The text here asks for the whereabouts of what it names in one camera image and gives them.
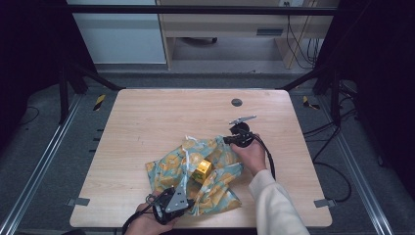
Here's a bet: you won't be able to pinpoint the black curtain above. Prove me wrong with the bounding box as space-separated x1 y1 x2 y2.
0 0 97 155
314 0 415 200

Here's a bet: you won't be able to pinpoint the black floor cables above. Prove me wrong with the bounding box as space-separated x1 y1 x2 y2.
302 79 359 204

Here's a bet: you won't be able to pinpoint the white cabinet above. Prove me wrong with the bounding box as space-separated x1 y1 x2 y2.
66 0 168 66

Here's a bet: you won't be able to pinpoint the gold cube box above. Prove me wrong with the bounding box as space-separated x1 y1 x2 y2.
191 159 213 184

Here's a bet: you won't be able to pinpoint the person's right hand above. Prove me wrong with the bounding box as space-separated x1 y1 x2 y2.
230 141 268 177

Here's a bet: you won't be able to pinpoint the black horizontal frame bar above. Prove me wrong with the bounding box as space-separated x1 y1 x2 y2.
67 4 339 17

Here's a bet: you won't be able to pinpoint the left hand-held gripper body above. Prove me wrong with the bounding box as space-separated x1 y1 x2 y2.
148 184 196 226

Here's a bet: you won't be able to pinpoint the black metal frame stand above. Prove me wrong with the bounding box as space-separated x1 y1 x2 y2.
58 63 126 125
278 64 343 127

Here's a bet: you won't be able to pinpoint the black hanging cables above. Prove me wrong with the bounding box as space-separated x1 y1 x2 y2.
284 1 323 71

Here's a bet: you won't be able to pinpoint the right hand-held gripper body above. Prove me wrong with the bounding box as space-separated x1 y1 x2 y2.
228 114 261 149

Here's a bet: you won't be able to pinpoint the yellow black floor tape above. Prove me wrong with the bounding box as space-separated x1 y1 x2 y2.
93 93 107 112

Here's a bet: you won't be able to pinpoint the thin black floor cable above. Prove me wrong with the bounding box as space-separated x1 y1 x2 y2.
19 106 41 127

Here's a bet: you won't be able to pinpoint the light wooden desk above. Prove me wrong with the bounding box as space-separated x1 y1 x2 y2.
156 0 339 71

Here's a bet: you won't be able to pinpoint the teal orange-print cloth bag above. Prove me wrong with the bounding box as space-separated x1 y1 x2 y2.
144 134 245 216

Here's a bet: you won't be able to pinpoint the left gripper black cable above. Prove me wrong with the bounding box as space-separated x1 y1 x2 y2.
121 193 156 235

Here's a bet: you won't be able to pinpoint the aluminium floor rail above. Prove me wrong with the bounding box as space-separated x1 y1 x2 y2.
316 94 394 235
0 93 83 235

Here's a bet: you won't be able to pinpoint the person's left hand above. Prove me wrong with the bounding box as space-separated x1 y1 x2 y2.
124 202 179 235

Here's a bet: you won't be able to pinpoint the yellow handled tool right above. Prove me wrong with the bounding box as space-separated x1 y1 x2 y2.
301 95 321 111

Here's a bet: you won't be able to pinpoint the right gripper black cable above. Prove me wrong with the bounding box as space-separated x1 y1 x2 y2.
252 132 277 181

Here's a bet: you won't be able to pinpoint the grey table edge bracket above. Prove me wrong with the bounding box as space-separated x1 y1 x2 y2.
313 198 337 209
66 197 91 208

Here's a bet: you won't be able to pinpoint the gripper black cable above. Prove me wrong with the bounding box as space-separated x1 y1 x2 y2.
121 193 156 235
252 132 277 181

